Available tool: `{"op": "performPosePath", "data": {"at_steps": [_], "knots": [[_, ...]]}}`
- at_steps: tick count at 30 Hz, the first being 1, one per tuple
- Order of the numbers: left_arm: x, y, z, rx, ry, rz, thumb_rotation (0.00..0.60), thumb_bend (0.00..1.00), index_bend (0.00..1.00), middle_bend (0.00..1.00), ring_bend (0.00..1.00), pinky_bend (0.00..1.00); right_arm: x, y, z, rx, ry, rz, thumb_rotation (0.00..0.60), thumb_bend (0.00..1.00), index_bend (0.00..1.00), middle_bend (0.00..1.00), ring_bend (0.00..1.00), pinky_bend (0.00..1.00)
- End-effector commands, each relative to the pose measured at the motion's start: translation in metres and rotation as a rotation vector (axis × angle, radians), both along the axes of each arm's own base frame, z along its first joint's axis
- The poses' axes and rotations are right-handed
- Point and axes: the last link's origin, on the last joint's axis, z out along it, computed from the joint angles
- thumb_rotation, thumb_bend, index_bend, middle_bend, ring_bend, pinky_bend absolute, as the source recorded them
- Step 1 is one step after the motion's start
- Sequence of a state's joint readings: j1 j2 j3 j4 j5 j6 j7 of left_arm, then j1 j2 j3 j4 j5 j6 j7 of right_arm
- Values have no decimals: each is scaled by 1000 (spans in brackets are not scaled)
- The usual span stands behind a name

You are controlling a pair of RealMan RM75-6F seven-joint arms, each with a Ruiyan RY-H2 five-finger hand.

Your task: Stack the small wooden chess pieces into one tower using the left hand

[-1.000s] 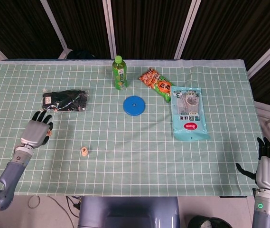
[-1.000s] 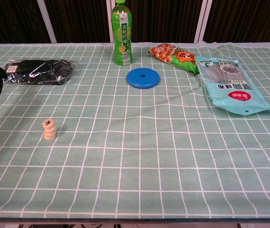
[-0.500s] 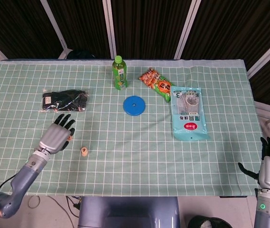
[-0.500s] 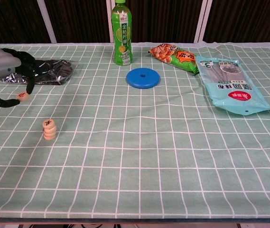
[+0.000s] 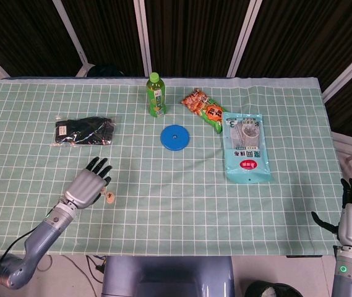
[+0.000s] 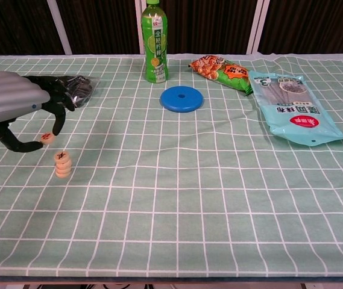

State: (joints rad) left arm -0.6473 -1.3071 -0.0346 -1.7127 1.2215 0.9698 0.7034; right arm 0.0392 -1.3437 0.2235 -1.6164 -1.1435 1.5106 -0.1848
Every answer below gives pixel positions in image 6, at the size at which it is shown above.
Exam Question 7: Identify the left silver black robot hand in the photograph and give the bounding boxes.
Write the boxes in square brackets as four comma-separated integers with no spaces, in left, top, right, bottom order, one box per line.
[0,71,76,154]

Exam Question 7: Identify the green grid-pattern table cover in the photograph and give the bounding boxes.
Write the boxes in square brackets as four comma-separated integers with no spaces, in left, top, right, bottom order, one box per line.
[0,52,343,278]

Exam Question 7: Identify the black gloves in clear bag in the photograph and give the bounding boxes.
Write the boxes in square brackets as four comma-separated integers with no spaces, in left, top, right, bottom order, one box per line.
[64,74,100,109]

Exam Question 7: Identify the green tea bottle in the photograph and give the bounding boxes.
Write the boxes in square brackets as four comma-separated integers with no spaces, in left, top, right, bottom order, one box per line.
[140,0,169,84]

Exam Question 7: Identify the blue plastic disc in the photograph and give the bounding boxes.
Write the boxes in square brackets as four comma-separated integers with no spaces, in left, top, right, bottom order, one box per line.
[160,85,204,114]

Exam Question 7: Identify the orange green snack bag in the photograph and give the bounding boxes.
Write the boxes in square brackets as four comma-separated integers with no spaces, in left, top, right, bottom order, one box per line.
[190,54,253,96]

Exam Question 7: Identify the light blue dishcloth package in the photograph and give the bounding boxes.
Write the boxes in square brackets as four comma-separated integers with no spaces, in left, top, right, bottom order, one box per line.
[248,70,343,148]

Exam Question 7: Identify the white partition post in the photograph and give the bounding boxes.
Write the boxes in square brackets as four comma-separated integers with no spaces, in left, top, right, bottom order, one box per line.
[46,0,73,55]
[134,0,148,55]
[246,0,271,55]

